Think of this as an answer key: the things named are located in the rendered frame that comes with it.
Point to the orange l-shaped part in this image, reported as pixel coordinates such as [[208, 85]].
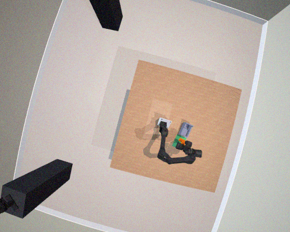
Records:
[[182, 141]]

